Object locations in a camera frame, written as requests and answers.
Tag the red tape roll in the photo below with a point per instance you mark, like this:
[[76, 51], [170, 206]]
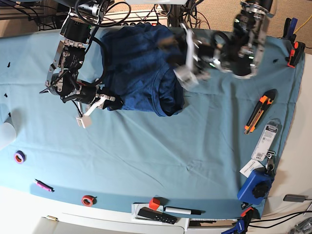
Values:
[[88, 200]]

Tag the pink marker pen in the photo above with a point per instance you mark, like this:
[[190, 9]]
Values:
[[43, 186]]

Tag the white power strip red switch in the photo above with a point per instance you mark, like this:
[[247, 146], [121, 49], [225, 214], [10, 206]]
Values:
[[153, 23]]

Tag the blue spring clamp top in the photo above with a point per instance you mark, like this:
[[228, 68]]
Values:
[[289, 27]]

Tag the blue box black knob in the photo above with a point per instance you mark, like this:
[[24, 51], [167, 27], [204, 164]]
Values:
[[255, 188]]

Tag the red cube block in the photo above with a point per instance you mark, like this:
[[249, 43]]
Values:
[[154, 204]]

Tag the white book under remote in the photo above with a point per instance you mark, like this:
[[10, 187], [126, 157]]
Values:
[[136, 207]]

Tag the light blue table cloth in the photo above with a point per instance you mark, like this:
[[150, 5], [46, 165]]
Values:
[[191, 159]]

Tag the metal carabiner keys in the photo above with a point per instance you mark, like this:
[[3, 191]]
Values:
[[270, 162]]

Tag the orange black utility knife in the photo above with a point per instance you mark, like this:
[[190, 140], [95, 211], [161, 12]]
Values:
[[261, 107]]

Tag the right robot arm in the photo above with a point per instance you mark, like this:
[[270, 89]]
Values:
[[78, 31]]

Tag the white paper roll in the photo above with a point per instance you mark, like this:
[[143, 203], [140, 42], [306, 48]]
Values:
[[7, 135]]

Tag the grey adapter box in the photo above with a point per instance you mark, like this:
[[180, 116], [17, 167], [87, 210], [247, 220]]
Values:
[[294, 198]]

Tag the white paper card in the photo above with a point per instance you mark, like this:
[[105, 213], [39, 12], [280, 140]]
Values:
[[250, 166]]

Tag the orange black lower clamp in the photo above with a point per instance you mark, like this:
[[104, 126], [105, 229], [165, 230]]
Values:
[[248, 211]]

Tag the white black marker pen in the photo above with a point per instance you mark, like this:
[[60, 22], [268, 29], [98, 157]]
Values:
[[182, 211]]

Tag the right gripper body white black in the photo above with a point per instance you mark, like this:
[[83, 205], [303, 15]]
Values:
[[90, 99]]

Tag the orange black clamp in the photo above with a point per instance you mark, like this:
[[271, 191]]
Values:
[[248, 211], [296, 53]]

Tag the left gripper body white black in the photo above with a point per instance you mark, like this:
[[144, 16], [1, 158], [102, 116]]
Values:
[[199, 56]]

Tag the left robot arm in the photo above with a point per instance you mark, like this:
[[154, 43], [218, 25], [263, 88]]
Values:
[[240, 53]]

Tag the purple tape roll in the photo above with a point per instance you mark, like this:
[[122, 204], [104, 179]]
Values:
[[19, 157]]

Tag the white packaged item blister card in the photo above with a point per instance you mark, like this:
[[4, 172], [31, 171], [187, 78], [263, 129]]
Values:
[[266, 139]]

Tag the blue black clamp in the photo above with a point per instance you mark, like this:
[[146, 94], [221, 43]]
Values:
[[240, 227]]

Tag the black remote control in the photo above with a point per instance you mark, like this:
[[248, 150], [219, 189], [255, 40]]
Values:
[[157, 216]]

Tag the dark blue t-shirt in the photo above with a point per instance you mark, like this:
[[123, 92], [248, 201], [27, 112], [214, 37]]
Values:
[[138, 72]]

